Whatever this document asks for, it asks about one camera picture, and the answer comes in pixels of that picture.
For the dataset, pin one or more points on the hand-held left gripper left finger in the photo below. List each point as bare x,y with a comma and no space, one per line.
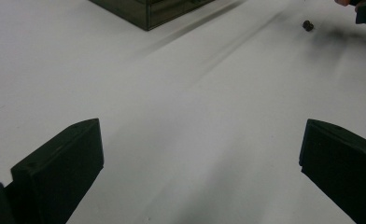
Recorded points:
56,165

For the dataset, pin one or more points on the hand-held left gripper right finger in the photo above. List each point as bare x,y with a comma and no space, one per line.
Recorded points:
343,161

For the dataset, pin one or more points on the small dark round object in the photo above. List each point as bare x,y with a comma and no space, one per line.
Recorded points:
307,25

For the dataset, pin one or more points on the dark transparent box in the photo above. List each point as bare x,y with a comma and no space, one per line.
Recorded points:
150,11

